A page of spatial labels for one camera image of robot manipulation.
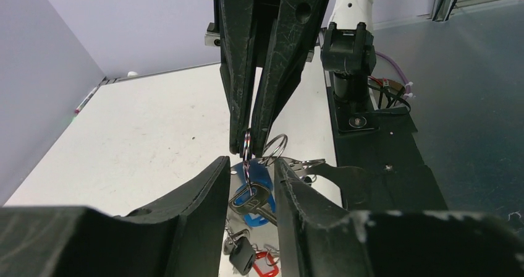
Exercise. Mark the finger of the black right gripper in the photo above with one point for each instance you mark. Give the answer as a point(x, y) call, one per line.
point(236, 27)
point(292, 35)

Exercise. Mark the red key tag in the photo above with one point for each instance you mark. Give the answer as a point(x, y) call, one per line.
point(265, 264)

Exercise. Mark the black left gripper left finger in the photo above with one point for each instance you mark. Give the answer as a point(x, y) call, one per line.
point(178, 234)

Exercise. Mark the red white marker pen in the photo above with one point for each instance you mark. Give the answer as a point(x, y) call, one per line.
point(86, 99)

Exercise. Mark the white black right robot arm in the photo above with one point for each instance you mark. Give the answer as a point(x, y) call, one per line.
point(264, 45)

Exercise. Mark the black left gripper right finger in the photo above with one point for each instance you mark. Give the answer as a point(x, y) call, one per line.
point(319, 238)

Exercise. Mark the blue key tag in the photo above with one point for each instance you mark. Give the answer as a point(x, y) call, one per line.
point(251, 194)

